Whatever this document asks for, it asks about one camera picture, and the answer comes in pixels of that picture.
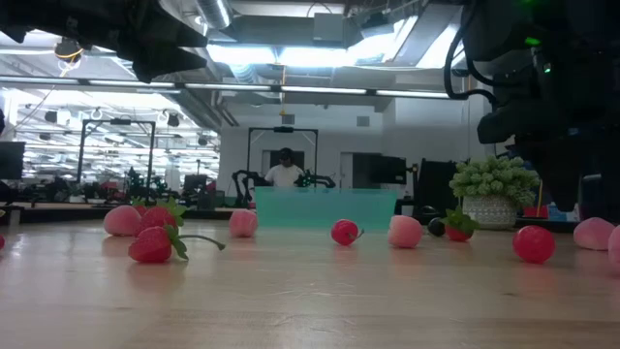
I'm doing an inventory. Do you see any green plant in white pot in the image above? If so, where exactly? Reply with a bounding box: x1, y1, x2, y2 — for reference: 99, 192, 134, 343
448, 154, 542, 231

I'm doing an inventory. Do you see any grey ceiling box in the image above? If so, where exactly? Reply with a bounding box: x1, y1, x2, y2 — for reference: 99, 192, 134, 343
312, 13, 346, 44

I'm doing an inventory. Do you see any blue box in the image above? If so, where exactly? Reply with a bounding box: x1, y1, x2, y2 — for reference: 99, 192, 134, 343
547, 203, 581, 223

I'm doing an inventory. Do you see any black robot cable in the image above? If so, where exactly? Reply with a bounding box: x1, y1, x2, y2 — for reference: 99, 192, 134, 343
444, 9, 500, 106

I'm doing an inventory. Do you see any round red toy fruit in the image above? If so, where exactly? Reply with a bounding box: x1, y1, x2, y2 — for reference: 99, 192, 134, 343
511, 225, 557, 265

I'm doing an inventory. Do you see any black metal frame rig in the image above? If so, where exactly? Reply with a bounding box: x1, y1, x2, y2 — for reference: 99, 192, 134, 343
77, 118, 157, 205
246, 126, 320, 188

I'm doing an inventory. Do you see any red toy cherry with stem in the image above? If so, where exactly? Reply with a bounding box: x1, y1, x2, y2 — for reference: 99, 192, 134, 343
330, 218, 365, 247

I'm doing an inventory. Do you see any silver ventilation duct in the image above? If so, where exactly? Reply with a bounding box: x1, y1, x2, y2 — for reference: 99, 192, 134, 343
193, 0, 234, 30

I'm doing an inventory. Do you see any black monitor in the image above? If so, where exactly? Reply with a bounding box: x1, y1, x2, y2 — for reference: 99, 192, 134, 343
0, 141, 26, 181

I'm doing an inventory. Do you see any person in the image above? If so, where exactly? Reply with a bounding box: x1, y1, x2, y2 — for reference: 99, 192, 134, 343
263, 147, 306, 188

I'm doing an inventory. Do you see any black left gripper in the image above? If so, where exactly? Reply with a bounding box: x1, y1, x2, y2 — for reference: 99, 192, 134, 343
47, 0, 210, 84

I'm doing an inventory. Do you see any teal translucent tupperware box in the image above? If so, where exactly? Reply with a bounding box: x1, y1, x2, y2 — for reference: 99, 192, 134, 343
254, 187, 399, 232

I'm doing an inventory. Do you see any long LED light bar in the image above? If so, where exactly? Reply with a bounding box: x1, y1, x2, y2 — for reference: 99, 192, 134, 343
0, 76, 451, 101

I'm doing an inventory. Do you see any dark purple toy plum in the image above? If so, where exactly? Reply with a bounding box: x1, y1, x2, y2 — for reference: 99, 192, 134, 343
426, 216, 447, 238

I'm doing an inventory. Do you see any black panel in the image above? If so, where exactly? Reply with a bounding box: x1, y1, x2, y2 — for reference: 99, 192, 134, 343
417, 158, 460, 219

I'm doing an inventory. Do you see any pink toy peach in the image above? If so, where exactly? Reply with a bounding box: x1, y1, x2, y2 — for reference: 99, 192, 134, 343
103, 205, 143, 238
573, 216, 617, 252
607, 225, 620, 272
229, 208, 260, 239
387, 214, 424, 250

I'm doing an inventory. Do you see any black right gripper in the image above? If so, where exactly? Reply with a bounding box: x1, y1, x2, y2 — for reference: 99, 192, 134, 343
477, 57, 620, 214

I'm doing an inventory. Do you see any red toy strawberry long stem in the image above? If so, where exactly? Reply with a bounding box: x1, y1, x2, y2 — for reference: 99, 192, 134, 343
128, 225, 228, 265

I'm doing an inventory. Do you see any dark wall screen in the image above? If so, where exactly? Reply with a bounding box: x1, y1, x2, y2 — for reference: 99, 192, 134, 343
352, 153, 408, 185

